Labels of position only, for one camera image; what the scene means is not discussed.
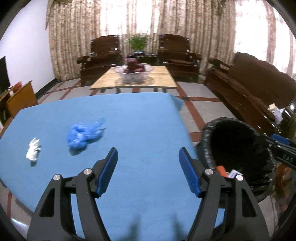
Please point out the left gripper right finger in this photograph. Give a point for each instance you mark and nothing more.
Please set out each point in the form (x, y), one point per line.
(190, 173)

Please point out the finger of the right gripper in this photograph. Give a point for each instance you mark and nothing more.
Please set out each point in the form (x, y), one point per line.
(280, 139)

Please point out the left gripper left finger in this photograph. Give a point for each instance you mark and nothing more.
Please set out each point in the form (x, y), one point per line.
(104, 170)

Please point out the blue plastic bag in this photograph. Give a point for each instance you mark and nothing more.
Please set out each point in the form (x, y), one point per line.
(80, 135)

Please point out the orange foam net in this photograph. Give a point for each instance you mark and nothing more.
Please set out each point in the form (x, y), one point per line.
(221, 170)

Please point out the white tissue pack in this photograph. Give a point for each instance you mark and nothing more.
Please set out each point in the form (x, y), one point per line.
(233, 174)

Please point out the black trash bin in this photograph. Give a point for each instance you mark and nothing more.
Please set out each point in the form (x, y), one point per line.
(234, 145)

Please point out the blue table cloth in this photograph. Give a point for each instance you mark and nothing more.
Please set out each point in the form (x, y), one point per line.
(148, 197)

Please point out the dark wooden sofa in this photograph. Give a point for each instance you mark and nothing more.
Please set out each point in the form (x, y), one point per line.
(248, 87)

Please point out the small white tissue wad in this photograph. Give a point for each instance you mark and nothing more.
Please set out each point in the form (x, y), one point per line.
(33, 150)

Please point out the wooden coffee table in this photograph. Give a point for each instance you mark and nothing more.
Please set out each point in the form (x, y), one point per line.
(154, 77)

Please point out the glass fruit bowl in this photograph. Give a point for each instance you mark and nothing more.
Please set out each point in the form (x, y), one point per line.
(133, 77)

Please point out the red fruit in bowl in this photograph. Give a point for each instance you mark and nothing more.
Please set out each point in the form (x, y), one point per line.
(132, 66)

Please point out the wooden tv cabinet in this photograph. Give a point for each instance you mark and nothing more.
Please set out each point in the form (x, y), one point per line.
(12, 104)

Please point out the left dark wooden armchair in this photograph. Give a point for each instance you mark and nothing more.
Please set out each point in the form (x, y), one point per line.
(105, 53)

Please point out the dark wooden armchair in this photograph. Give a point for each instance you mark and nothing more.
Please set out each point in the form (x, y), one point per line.
(175, 54)
(105, 53)

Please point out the dark side table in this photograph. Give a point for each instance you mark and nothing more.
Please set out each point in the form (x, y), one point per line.
(150, 58)

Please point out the red object on cabinet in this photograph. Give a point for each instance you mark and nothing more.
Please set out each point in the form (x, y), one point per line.
(17, 87)

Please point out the right dark wooden armchair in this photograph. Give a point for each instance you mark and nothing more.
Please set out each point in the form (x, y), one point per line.
(175, 54)

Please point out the green potted plant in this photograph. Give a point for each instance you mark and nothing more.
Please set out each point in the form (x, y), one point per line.
(138, 42)

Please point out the black flat television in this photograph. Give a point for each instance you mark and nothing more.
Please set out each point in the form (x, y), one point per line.
(4, 79)

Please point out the beige patterned curtain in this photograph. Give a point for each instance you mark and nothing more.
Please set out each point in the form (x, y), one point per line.
(216, 29)

